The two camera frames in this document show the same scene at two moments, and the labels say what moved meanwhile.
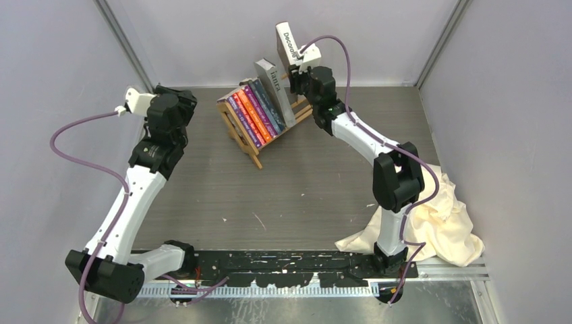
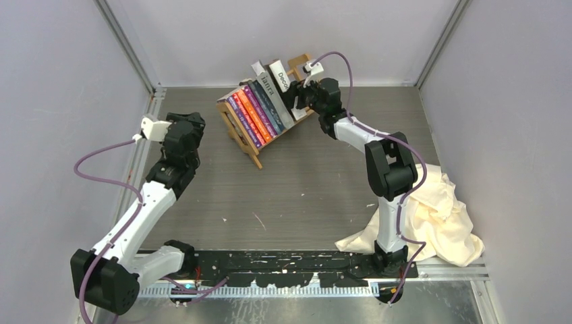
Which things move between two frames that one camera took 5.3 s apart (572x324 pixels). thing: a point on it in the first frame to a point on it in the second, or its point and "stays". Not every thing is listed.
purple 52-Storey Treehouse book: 244,121 stays
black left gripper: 187,102 to 198,123
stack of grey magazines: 267,72 stays
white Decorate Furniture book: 287,45 to 282,84
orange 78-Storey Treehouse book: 255,115 stays
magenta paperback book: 261,111 stays
